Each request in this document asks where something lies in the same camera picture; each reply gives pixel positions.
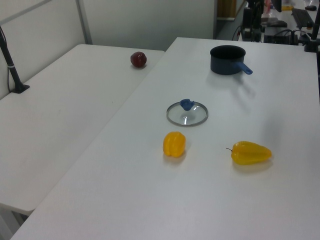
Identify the black equipment stand with cables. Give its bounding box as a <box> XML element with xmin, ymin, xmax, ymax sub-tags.
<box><xmin>233</xmin><ymin>0</ymin><xmax>266</xmax><ymax>43</ymax></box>

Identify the wooden board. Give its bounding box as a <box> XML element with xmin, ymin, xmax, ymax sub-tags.
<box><xmin>216</xmin><ymin>0</ymin><xmax>237</xmax><ymax>19</ymax></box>

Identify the black box with cables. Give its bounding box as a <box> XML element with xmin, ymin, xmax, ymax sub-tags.
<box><xmin>263</xmin><ymin>28</ymin><xmax>300</xmax><ymax>46</ymax></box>

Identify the elongated yellow pepper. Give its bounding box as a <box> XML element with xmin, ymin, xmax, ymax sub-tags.
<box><xmin>226</xmin><ymin>141</ymin><xmax>273</xmax><ymax>166</ymax></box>

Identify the dark red bell pepper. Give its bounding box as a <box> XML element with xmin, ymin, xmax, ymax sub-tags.
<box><xmin>129</xmin><ymin>51</ymin><xmax>148</xmax><ymax>69</ymax></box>

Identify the yellow bell pepper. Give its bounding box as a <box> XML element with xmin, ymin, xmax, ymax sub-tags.
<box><xmin>162</xmin><ymin>131</ymin><xmax>187</xmax><ymax>158</ymax></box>

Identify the black keyboard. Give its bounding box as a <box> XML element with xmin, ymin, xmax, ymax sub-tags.
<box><xmin>291</xmin><ymin>8</ymin><xmax>315</xmax><ymax>29</ymax></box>

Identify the black tripod stand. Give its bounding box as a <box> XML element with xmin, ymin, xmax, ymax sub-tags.
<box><xmin>303</xmin><ymin>11</ymin><xmax>320</xmax><ymax>53</ymax></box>

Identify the dark blue saucepan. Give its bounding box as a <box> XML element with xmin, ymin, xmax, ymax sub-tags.
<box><xmin>209</xmin><ymin>44</ymin><xmax>254</xmax><ymax>76</ymax></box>

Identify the glass lid with blue knob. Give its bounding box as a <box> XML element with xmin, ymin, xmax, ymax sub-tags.
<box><xmin>165</xmin><ymin>98</ymin><xmax>210</xmax><ymax>128</ymax></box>

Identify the black pole with base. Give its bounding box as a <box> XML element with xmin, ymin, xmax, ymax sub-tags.
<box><xmin>0</xmin><ymin>24</ymin><xmax>31</xmax><ymax>95</ymax></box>

